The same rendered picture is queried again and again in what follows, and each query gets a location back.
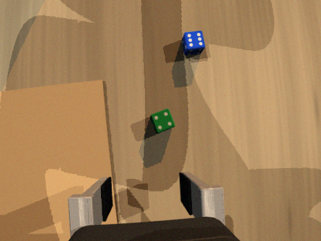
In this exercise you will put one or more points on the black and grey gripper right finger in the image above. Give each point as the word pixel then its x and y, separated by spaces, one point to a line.
pixel 201 199

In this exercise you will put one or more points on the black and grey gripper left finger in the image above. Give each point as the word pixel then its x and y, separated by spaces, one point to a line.
pixel 92 207

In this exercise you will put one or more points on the green die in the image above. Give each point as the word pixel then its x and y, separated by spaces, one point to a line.
pixel 162 121

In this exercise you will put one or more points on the blue die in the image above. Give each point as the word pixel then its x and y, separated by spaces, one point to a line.
pixel 193 43

